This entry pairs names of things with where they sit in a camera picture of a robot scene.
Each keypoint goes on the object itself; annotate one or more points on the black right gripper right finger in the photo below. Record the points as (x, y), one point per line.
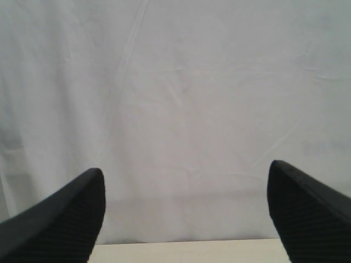
(311, 218)

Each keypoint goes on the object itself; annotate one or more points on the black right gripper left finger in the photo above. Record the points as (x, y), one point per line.
(62, 228)

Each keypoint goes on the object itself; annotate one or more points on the white backdrop curtain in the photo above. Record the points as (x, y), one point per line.
(182, 104)

